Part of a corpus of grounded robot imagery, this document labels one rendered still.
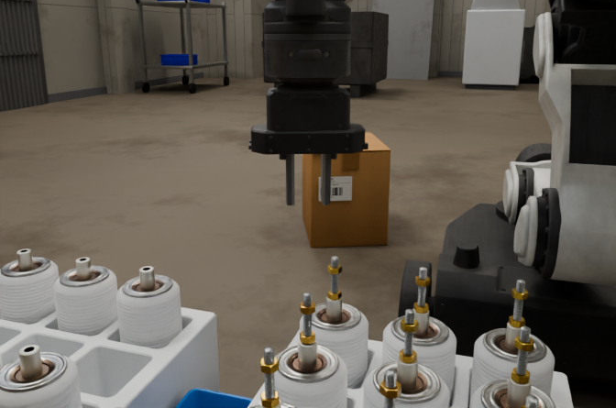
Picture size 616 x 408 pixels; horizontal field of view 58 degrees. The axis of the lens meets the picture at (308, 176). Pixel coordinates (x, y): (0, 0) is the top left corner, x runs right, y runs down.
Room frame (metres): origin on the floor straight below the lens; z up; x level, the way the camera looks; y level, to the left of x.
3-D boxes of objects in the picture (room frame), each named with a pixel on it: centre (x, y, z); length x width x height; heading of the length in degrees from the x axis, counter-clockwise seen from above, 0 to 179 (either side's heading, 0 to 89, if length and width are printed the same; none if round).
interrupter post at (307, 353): (0.58, 0.00, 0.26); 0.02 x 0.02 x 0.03
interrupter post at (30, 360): (0.57, 0.32, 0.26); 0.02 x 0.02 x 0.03
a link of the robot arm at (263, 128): (0.59, 0.00, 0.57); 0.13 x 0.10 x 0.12; 92
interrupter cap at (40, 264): (0.86, 0.47, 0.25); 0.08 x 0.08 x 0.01
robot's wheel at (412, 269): (1.00, -0.21, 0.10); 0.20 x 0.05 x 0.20; 164
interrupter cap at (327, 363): (0.58, 0.00, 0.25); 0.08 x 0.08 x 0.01
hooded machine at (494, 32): (6.66, -2.17, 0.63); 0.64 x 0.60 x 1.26; 75
